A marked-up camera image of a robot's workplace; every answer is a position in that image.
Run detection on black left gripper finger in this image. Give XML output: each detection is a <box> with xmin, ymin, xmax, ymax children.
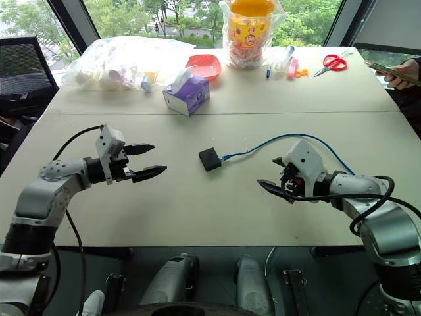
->
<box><xmin>131</xmin><ymin>165</ymin><xmax>168</xmax><ymax>184</ymax></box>
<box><xmin>124</xmin><ymin>142</ymin><xmax>156</xmax><ymax>157</ymax></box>

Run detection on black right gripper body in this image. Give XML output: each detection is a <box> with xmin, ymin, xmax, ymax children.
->
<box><xmin>279</xmin><ymin>162</ymin><xmax>306</xmax><ymax>199</ymax></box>

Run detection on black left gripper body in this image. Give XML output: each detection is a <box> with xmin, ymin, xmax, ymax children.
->
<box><xmin>110</xmin><ymin>149</ymin><xmax>134</xmax><ymax>182</ymax></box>

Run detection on small black adapter box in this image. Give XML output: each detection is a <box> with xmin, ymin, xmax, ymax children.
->
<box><xmin>198</xmin><ymin>147</ymin><xmax>223</xmax><ymax>172</ymax></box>

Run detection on person's bare hand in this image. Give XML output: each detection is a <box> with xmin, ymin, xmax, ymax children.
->
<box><xmin>382</xmin><ymin>58</ymin><xmax>421</xmax><ymax>90</ymax></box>

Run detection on small bottle blue cap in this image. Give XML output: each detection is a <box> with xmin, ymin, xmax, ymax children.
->
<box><xmin>140</xmin><ymin>71</ymin><xmax>159</xmax><ymax>93</ymax></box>

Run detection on purple tissue box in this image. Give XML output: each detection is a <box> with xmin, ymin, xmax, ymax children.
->
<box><xmin>162</xmin><ymin>66</ymin><xmax>211</xmax><ymax>118</ymax></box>

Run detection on large clear plastic bag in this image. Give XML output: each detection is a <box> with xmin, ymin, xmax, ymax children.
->
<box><xmin>61</xmin><ymin>35</ymin><xmax>195</xmax><ymax>92</ymax></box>

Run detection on pink rectangular case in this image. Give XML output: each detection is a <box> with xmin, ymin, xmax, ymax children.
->
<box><xmin>286</xmin><ymin>57</ymin><xmax>299</xmax><ymax>79</ymax></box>

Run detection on grey rounded robot leg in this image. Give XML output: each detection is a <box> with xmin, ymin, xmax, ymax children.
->
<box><xmin>139</xmin><ymin>253</ymin><xmax>200</xmax><ymax>307</ymax></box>
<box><xmin>235</xmin><ymin>253</ymin><xmax>274</xmax><ymax>316</ymax></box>

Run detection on red plastic bowl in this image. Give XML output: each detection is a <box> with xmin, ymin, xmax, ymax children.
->
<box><xmin>184</xmin><ymin>53</ymin><xmax>222</xmax><ymax>82</ymax></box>

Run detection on yellow candy jar orange lid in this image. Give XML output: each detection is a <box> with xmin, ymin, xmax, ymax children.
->
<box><xmin>226</xmin><ymin>0</ymin><xmax>276</xmax><ymax>70</ymax></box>

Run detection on black mesh office chair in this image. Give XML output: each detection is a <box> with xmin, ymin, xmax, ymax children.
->
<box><xmin>0</xmin><ymin>36</ymin><xmax>61</xmax><ymax>177</ymax></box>

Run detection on person's dark clothing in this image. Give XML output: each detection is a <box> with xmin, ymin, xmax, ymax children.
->
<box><xmin>384</xmin><ymin>55</ymin><xmax>421</xmax><ymax>140</ymax></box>

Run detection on white shoe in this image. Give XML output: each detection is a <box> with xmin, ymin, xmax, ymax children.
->
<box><xmin>83</xmin><ymin>290</ymin><xmax>106</xmax><ymax>316</ymax></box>

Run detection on clear bag around jar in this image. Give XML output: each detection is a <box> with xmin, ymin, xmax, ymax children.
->
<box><xmin>218</xmin><ymin>0</ymin><xmax>287</xmax><ymax>70</ymax></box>

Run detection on blue cable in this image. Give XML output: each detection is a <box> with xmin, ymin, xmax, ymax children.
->
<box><xmin>220</xmin><ymin>132</ymin><xmax>357</xmax><ymax>176</ymax></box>

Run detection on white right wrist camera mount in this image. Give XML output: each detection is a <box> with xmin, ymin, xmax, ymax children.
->
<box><xmin>282</xmin><ymin>139</ymin><xmax>327</xmax><ymax>196</ymax></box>

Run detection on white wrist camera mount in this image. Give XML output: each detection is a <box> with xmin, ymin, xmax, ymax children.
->
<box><xmin>95</xmin><ymin>124</ymin><xmax>127</xmax><ymax>186</ymax></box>
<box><xmin>282</xmin><ymin>139</ymin><xmax>327</xmax><ymax>196</ymax></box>

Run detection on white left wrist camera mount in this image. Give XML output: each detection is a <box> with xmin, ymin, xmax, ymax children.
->
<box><xmin>95</xmin><ymin>124</ymin><xmax>127</xmax><ymax>186</ymax></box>

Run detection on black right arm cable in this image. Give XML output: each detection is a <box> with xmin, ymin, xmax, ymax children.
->
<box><xmin>288</xmin><ymin>175</ymin><xmax>396</xmax><ymax>237</ymax></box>

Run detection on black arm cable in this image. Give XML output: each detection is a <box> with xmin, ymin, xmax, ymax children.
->
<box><xmin>288</xmin><ymin>175</ymin><xmax>396</xmax><ymax>237</ymax></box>
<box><xmin>51</xmin><ymin>124</ymin><xmax>107</xmax><ymax>316</ymax></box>

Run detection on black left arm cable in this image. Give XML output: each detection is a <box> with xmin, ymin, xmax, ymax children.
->
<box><xmin>51</xmin><ymin>124</ymin><xmax>107</xmax><ymax>316</ymax></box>

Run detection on thin white cable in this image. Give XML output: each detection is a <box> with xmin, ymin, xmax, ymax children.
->
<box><xmin>264</xmin><ymin>246</ymin><xmax>276</xmax><ymax>275</ymax></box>

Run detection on black strap bracket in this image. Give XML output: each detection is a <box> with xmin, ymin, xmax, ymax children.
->
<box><xmin>105</xmin><ymin>273</ymin><xmax>128</xmax><ymax>314</ymax></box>
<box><xmin>282</xmin><ymin>269</ymin><xmax>309</xmax><ymax>316</ymax></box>

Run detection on red handled scissors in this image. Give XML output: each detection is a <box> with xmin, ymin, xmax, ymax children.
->
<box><xmin>312</xmin><ymin>53</ymin><xmax>349</xmax><ymax>78</ymax></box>

